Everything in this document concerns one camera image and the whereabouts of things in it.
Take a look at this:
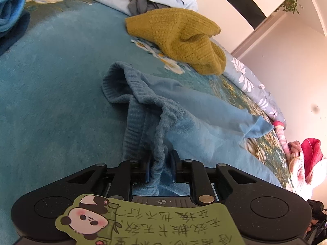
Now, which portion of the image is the light blue knit garment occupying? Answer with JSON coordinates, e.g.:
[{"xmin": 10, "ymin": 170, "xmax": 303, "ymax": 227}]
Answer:
[{"xmin": 101, "ymin": 61, "xmax": 283, "ymax": 197}]

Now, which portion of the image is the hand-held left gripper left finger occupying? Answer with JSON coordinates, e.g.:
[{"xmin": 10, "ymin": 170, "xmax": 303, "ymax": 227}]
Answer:
[{"xmin": 52, "ymin": 151, "xmax": 154, "ymax": 200}]

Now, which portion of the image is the mustard yellow knit sweater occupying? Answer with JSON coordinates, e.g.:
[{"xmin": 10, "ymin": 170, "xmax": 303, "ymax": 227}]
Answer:
[{"xmin": 125, "ymin": 8, "xmax": 227, "ymax": 76}]

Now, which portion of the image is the green panda paper note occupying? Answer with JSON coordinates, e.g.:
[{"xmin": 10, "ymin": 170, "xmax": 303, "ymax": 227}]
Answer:
[{"xmin": 55, "ymin": 194, "xmax": 237, "ymax": 245}]

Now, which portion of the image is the pink floral cloth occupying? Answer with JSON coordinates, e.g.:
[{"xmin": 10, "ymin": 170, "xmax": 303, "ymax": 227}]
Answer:
[{"xmin": 273, "ymin": 121, "xmax": 317, "ymax": 195}]

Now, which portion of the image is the white wardrobe with black panel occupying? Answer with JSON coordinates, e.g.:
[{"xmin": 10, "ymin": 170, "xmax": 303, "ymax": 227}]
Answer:
[{"xmin": 183, "ymin": 0, "xmax": 300, "ymax": 30}]

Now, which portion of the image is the blue fleece garment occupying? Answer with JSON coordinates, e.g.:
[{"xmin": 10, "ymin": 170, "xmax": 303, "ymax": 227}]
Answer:
[{"xmin": 0, "ymin": 0, "xmax": 28, "ymax": 33}]

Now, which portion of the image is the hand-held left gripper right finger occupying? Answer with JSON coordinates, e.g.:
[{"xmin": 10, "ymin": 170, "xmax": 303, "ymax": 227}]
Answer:
[{"xmin": 170, "ymin": 149, "xmax": 279, "ymax": 205}]

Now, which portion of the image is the dark teal garment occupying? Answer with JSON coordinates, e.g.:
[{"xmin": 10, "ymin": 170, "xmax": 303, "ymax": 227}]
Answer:
[{"xmin": 0, "ymin": 11, "xmax": 31, "ymax": 57}]

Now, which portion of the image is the green hanging plant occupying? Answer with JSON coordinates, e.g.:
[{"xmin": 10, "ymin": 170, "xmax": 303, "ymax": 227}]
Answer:
[{"xmin": 274, "ymin": 0, "xmax": 301, "ymax": 15}]

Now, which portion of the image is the red fleece cloth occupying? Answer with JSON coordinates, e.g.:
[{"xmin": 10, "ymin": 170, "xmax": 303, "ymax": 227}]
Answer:
[{"xmin": 300, "ymin": 138, "xmax": 327, "ymax": 185}]

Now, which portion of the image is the grey floral quilt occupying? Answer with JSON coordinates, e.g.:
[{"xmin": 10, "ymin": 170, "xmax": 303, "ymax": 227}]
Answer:
[{"xmin": 47, "ymin": 0, "xmax": 287, "ymax": 129}]

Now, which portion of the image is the teal floral blanket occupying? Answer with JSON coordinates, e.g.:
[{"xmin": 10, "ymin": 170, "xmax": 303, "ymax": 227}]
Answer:
[{"xmin": 0, "ymin": 0, "xmax": 294, "ymax": 245}]

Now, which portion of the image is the grey garment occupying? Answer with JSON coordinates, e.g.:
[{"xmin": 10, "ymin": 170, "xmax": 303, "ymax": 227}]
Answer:
[{"xmin": 127, "ymin": 0, "xmax": 154, "ymax": 16}]

